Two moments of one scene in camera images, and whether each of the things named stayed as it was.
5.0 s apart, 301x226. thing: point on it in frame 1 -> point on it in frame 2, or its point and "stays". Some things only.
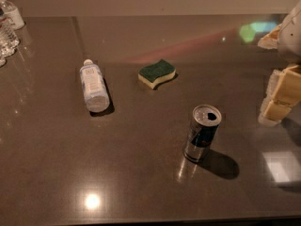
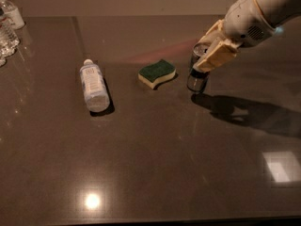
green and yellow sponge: [151, 74] stays
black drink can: [205, 121] -> [198, 80]
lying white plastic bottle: [95, 94] stays
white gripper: [292, 38] -> [244, 22]
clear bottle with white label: [11, 13] stays
